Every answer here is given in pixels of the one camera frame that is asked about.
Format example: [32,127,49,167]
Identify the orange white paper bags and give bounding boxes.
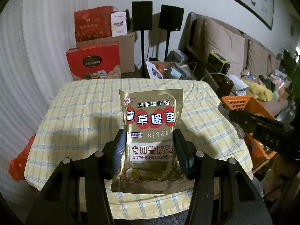
[269,70,291,99]

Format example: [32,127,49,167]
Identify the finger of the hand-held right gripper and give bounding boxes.
[228,109,294,134]

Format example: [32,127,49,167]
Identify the gold pouch with red circles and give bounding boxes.
[110,88,196,196]

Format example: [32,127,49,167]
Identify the yellow plaid cloth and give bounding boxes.
[25,78,254,219]

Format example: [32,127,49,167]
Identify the green black power station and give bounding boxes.
[208,50,230,74]

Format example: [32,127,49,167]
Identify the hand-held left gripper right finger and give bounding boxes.
[173,128,272,225]

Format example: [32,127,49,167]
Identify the black speaker stand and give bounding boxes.
[164,30,171,61]
[141,29,146,78]

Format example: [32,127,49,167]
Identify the white pink carton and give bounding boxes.
[111,11,128,37]

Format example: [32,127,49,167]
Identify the open box of clutter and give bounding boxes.
[145,60,188,80]

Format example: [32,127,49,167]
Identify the yellow plush toy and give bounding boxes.
[244,80,273,102]

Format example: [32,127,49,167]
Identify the white cable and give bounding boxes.
[187,62,225,92]

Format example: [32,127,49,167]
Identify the white dome lamp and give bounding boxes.
[226,74,249,91]

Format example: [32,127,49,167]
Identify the white curtain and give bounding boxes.
[0,0,78,183]

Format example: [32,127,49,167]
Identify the small white box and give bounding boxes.
[172,50,188,62]

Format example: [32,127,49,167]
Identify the brown sofa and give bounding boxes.
[179,13,291,115]

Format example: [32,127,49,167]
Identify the brown cardboard box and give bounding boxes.
[117,31,136,74]

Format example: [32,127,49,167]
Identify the tall red gift box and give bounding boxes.
[74,6,118,50]

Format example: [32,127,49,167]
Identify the orange plastic basket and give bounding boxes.
[221,96,278,167]

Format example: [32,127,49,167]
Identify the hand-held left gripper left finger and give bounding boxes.
[27,128,127,225]

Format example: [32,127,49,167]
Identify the red plastic bag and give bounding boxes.
[8,133,35,182]

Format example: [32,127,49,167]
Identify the black speaker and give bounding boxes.
[159,4,185,32]
[131,1,153,31]

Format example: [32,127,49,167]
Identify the brown glass bottle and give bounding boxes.
[218,80,235,98]

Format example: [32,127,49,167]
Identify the large beige sofa cushion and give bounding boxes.
[204,17,249,75]

